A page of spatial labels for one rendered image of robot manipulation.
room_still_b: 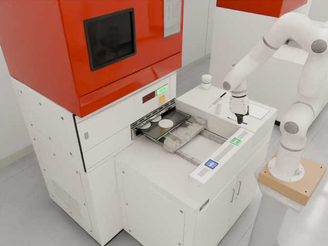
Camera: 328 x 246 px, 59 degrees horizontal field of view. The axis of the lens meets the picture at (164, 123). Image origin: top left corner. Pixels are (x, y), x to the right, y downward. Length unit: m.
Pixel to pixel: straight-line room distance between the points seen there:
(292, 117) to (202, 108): 0.76
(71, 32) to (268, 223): 1.53
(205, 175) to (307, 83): 0.64
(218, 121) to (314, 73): 0.79
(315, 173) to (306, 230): 0.99
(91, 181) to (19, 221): 1.09
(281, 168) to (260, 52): 0.63
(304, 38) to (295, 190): 0.78
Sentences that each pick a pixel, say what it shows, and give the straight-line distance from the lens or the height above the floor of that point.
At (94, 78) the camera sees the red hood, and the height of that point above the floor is 1.40.
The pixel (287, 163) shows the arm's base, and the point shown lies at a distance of 1.65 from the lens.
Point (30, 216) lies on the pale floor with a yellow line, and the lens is 2.78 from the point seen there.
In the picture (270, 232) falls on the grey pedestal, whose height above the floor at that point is 0.43.
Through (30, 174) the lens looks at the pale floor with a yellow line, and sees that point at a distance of 3.15.
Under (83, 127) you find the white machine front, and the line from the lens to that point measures 1.58.
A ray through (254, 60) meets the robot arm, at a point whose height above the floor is 1.49.
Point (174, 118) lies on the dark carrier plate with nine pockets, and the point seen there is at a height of 0.90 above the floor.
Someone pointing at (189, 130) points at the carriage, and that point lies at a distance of 1.94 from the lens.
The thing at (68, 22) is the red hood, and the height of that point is 1.68.
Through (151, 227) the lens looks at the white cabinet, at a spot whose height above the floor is 0.39.
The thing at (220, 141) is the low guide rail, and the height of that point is 0.84.
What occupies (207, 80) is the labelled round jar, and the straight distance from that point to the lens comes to 2.23.
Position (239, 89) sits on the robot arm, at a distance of 1.55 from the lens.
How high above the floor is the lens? 2.02
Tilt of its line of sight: 35 degrees down
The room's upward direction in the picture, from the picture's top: straight up
